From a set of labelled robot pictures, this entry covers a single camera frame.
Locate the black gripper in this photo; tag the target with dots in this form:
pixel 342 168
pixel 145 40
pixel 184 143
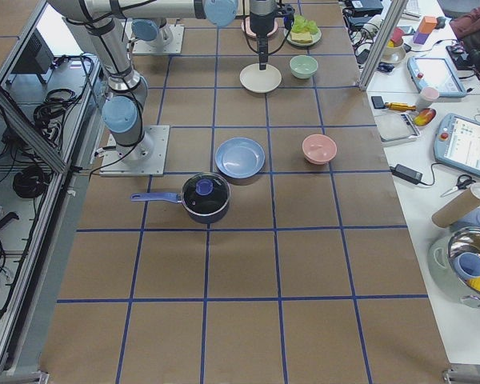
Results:
pixel 262 25

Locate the pink plate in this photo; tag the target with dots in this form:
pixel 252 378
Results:
pixel 245 26

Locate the blue plate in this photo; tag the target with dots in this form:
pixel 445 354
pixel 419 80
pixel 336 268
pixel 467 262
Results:
pixel 239 158

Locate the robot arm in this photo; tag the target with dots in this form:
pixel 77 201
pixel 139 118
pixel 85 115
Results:
pixel 219 13
pixel 126 88

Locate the green plate with food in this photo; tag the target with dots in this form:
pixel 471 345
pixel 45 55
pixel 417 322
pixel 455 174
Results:
pixel 316 38

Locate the green lettuce leaf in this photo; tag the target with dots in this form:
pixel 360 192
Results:
pixel 303 25

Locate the bread slice on plate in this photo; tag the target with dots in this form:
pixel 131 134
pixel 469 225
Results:
pixel 301 37

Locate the cream white plate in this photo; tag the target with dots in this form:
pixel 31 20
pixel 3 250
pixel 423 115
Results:
pixel 260 81

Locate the mint green bowl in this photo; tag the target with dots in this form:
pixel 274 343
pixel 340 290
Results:
pixel 303 66

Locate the pink bowl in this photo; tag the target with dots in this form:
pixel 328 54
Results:
pixel 319 149

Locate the beige bowl with toys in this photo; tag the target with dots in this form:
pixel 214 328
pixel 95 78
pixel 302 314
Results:
pixel 394 51

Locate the glass pan lid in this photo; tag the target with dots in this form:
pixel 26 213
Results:
pixel 206 193

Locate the dark blue saucepan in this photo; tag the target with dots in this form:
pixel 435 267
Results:
pixel 176 198

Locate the pink cup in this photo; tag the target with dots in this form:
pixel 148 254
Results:
pixel 426 97

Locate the teach pendant far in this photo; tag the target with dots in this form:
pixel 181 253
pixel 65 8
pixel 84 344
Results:
pixel 437 73

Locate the teach pendant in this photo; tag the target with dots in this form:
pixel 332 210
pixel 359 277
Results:
pixel 457 143
pixel 437 73

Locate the black power adapter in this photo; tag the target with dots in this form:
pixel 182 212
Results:
pixel 407 174

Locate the teach pendant near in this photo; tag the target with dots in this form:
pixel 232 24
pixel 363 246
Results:
pixel 457 143

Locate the scissors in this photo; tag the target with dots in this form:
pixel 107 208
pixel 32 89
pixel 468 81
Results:
pixel 462 183

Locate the cardboard tube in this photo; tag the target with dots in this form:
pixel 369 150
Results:
pixel 458 207

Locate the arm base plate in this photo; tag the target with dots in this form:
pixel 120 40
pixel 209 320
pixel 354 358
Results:
pixel 147 158
pixel 147 40

